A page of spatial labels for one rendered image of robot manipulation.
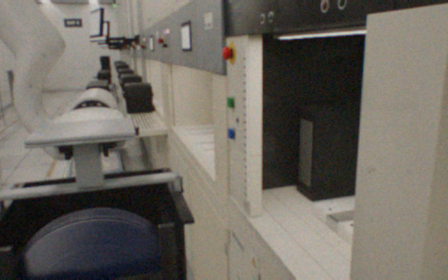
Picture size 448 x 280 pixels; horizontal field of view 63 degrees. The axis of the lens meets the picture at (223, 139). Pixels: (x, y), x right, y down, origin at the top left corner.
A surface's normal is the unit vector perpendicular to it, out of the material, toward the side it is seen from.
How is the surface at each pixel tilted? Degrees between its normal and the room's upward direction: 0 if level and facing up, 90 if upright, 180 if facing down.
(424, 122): 90
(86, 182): 90
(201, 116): 90
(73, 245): 91
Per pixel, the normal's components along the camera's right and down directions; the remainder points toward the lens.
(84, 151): 0.28, 0.23
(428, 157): -0.96, 0.09
